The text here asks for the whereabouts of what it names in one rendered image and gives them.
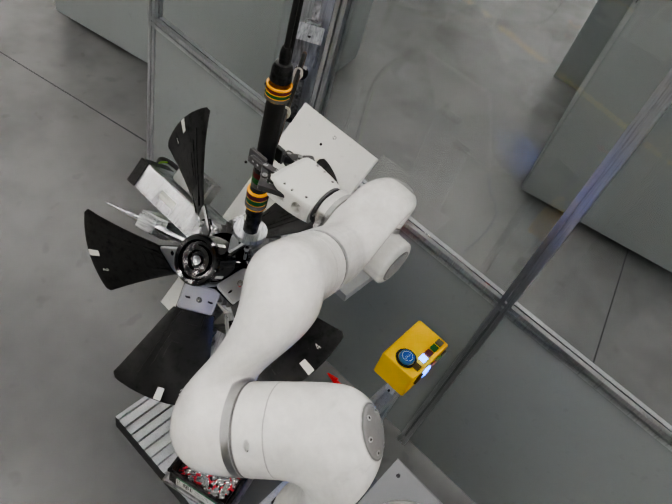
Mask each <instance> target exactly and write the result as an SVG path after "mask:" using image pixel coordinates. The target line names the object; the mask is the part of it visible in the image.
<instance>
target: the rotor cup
mask: <svg viewBox="0 0 672 504"><path fill-rule="evenodd" d="M232 235H233V234H230V233H217V234H214V235H206V234H193V235H190V236H188V237H186V238H185V239H183V240H182V241H181V243H180V244H179V245H178V247H177V249H176V252H175V257H174V266H175V270H176V273H177V275H178V276H179V278H180V279H181V280H182V281H183V282H184V283H186V284H188V285H190V286H194V287H209V288H213V289H215V288H216V287H217V285H218V283H220V282H221V281H223V280H224V279H226V278H228V277H229V276H231V275H233V274H234V273H236V272H237V271H239V270H241V269H243V268H245V269H247V267H248V265H249V262H250V261H251V259H252V258H251V253H250V250H249V251H248V253H247V258H246V260H244V259H243V256H244V249H242V250H241V251H240V252H238V253H237V254H236V255H234V256H233V257H231V253H229V252H228V248H229V244H230V239H231V236H232ZM217 244H221V245H225V247H226V248H223V247H218V245H217ZM196 255H198V256H200V258H201V262H200V263H199V264H198V265H195V264H194V263H193V257H194V256H196ZM216 276H224V277H223V278H222V279H215V277H216Z"/></svg>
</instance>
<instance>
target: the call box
mask: <svg viewBox="0 0 672 504"><path fill-rule="evenodd" d="M438 339H440V340H442V339H441V338H440V337H439V336H438V335H437V334H435V333H434V332H433V331H432V330H431V329H430V328H428V327H427V326H426V325H425V324H424V323H423V322H422V321H418V322H417V323H416V324H414V325H413V326H412V327H411V328H410V329H409V330H408V331H407V332H405V333H404V334H403V335H402V336H401V337H400V338H399V339H398V340H397V341H395V342H394V343H393V344H392V345H391V346H390V347H389V348H388V349H386V350H385V351H384V352H383V354H382V356H381V357H380V359H379V361H378V363H377V364H376V366H375V368H374V371H375V372H376V373H377V374H378V375H379V376H380V377H381V378H382V379H384V380H385V381H386V382H387V383H388V384H389V385H390V386H391V387H392V388H393V389H394V390H395V391H396V392H397V393H399V394H400V395H401V396H403V395H404V394H405V393H406V392H407V391H408V390H409V389H410V388H411V387H412V386H413V385H414V384H413V383H414V381H415V380H416V378H417V377H418V376H419V375H420V374H421V373H423V372H424V370H425V369H426V368H427V367H428V366H429V365H430V364H431V363H432V362H433V361H434V360H435V359H436V358H437V357H438V356H439V355H440V354H441V353H442V352H443V351H444V350H446V348H447V347H448V344H447V343H446V342H445V341H443V340H442V341H443V342H444V344H443V345H442V346H441V347H439V346H438V345H436V344H435V342H436V341H437V340H438ZM433 344H435V345H436V346H437V347H439V349H438V350H437V351H436V352H433V351H432V350H431V349H430V346H432V345H433ZM406 349H408V350H410V351H411V352H412V353H413V354H414V356H415V360H414V362H413V363H412V364H411V365H404V364H403V363H401V362H400V360H399V354H400V352H401V351H402V350H406ZM427 349H430V350H431V351H432V352H433V353H434V354H433V355H432V356H431V357H430V358H429V357H428V356H427V355H425V354H424V352H425V351H426V350H427ZM422 354H424V355H425V356H426V357H427V358H428V360H427V361H426V362H425V363H423V362H422V361H421V360H420V359H419V357H420V356H421V355H422ZM416 362H417V363H418V364H419V365H421V366H422V368H421V369H420V370H419V371H418V372H417V371H416V370H415V369H414V368H413V367H412V366H413V365H414V364H415V363H416Z"/></svg>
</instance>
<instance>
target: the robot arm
mask: <svg viewBox="0 0 672 504"><path fill-rule="evenodd" d="M274 160H275V161H277V162H278V163H280V164H282V163H283V164H284V165H285V166H286V167H284V168H282V169H281V170H278V169H277V168H275V167H274V166H272V165H271V164H269V163H267V158H266V157H265V156H263V155H262V154H261V153H260V152H259V151H258V150H256V149H255V148H253V147H252V148H250V150H249V156H248V161H249V162H250V163H251V164H252V165H253V166H254V167H255V168H256V169H258V170H259V171H260V172H261V173H260V179H259V182H258V186H257V189H258V190H260V191H263V192H266V193H267V195H268V196H269V197H270V198H271V199H272V200H273V201H275V202H276V203H277V204H278V205H280V206H281V207H282V208H284V209H285V210H286V211H288V212H289V213H291V214H292V215H294V216H295V217H297V218H299V219H300V220H302V221H304V222H306V223H309V222H312V223H313V228H312V229H309V230H305V231H302V232H299V233H296V234H293V235H290V236H287V237H283V238H281V239H278V240H275V241H272V242H270V243H269V244H267V245H265V246H263V247H262V248H261V249H259V250H258V251H257V252H256V253H255V255H254V256H253V257H252V259H251V261H250V262H249V265H248V267H247V269H246V273H245V276H244V280H243V285H242V291H241V296H240V301H239V305H238V309H237V312H236V315H235V318H234V321H233V323H232V325H231V327H230V329H229V331H228V333H227V335H226V336H225V338H224V340H223V341H222V343H221V344H220V346H219V347H218V349H217V350H216V351H215V353H214V354H213V355H212V356H211V357H210V359H209V360H208V361H207V362H206V363H205V364H204V365H203V366H202V367H201V368H200V369H199V371H198V372H197V373H196V374H195V375H194V376H193V377H192V378H191V379H190V381H189V382H188V383H187V384H186V386H185V387H184V389H183V390H182V392H181V393H180V395H179V397H178V399H177V401H176V403H175V406H174V409H173V412H172V416H171V422H170V436H171V441H172V445H173V447H174V450H175V452H176V454H177V455H178V457H179V458H180V459H181V460H182V462H183V463H185V464H186V465H187V466H188V467H190V468H192V469H193V470H195V471H198V472H200V473H204V474H208V475H213V476H221V477H233V478H248V479H265V480H280V481H287V482H289V483H287V484H286V485H285V486H284V487H283V488H282V489H281V491H280V492H279V493H278V495H277V496H276V498H275V500H274V503H273V504H356V503H357V502H358V501H359V500H360V498H361V497H362V496H363V495H364V494H365V492H366V491H367V490H368V488H369V487H370V485H371V483H372V482H373V480H374V478H375V476H376V474H377V472H378V469H379V467H380V463H381V460H382V457H383V451H384V447H385V440H384V427H383V426H384V425H383V421H382V420H381V417H380V414H379V412H378V410H377V408H376V406H375V405H374V404H373V402H372V401H371V400H370V399H369V398H368V397H367V396H366V395H365V394H363V393H362V392H361V391H359V390H357V389H355V388H353V387H351V386H348V385H344V384H337V383H327V382H290V381H257V378H258V377H259V375H260V374H261V373H262V371H263V370H264V369H265V368H266V367H267V366H269V365H270V364H271V363H272V362H273V361H275V360H276V359H277V358H278V357H279V356H281V355H282V354H283V353H284V352H286V351H287V350H288V349H289V348H290V347H291V346H293V345H294V344H295V343H296V342H297V341H298V340H299V339H300V338H301V337H302V336H303V335H304V334H305V333H306V332H307V331H308V330H309V329H310V327H311V326H312V325H313V323H314V322H315V320H316V318H317V317H318V314H319V312H320V309H321V306H322V303H323V300H325V299H326V298H328V297H329V296H331V295H332V294H334V293H335V292H336V291H338V290H339V289H340V288H342V287H343V286H344V285H346V284H347V283H348V282H350V281H351V280H352V279H354V278H355V277H356V276H357V275H358V274H359V273H360V272H361V271H362V270H363V271H364V272H365V273H367V274H368V275H369V276H370V277H371V278H372V279H373V280H375V281H376V282H377V283H382V282H384V281H386V280H387V279H389V278H390V277H391V276H392V275H394V274H395V273H396V272H397V270H398V269H399V268H400V267H401V266H402V264H403V263H404V262H405V260H406V259H407V257H408V255H409V253H410V249H411V246H410V244H409V243H408V242H407V241H406V240H404V239H403V238H402V237H401V236H400V234H399V231H400V229H401V228H402V226H403V225H404V224H405V222H406V221H407V220H408V218H409V217H410V216H411V214H412V213H413V211H414V210H415V207H416V196H415V194H414V192H413V190H412V189H411V188H410V187H409V186H408V185H406V183H404V182H402V181H400V180H399V179H395V178H386V177H385V178H378V179H375V180H372V181H369V182H367V183H366V184H364V185H363V186H361V187H360V188H359V189H358V190H356V191H355V192H354V193H353V194H352V195H350V194H349V193H348V192H346V191H345V190H342V189H341V187H340V186H339V185H338V183H337V182H336V181H335V180H334V179H333V178H332V177H331V176H330V175H329V174H328V173H327V172H326V171H325V170H324V169H323V168H322V167H321V166H320V165H319V164H317V163H316V162H315V159H314V157H313V156H311V155H303V156H302V155H300V154H294V153H293V152H292V151H290V150H287V151H286V150H285V149H283V148H282V147H281V146H280V145H279V144H277V148H276V153H275V157H274ZM268 171H269V172H270V173H272V176H271V175H270V174H268ZM267 181H268V182H270V183H271V184H270V183H268V182H267Z"/></svg>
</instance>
